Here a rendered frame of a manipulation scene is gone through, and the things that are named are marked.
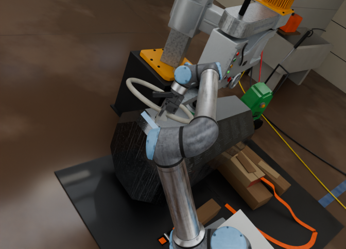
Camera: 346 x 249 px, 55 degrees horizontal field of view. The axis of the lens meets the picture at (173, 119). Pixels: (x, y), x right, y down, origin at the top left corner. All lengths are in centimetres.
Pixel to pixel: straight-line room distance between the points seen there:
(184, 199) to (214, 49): 136
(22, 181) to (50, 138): 55
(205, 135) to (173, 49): 216
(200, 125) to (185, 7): 197
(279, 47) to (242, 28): 306
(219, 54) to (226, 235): 134
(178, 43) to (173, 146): 215
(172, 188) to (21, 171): 191
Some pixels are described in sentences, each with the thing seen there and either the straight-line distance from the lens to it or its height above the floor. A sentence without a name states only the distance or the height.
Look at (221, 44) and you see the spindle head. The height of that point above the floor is 146.
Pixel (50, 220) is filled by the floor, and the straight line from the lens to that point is 277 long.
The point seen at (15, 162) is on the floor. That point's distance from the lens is 311.
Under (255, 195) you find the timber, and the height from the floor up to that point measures 14.
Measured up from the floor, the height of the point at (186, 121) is 119.
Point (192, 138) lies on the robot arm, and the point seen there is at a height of 162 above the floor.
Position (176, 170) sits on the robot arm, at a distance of 127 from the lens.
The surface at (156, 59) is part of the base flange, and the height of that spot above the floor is 78.
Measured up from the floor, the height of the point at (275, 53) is 63.
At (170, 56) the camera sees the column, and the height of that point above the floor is 88.
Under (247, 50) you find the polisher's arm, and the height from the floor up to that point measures 138.
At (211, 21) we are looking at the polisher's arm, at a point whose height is 136.
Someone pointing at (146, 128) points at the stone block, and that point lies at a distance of 252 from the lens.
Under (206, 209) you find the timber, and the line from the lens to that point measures 304.
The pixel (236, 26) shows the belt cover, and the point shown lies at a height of 163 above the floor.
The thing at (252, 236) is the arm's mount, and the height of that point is 103.
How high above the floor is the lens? 232
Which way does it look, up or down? 35 degrees down
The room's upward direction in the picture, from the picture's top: 24 degrees clockwise
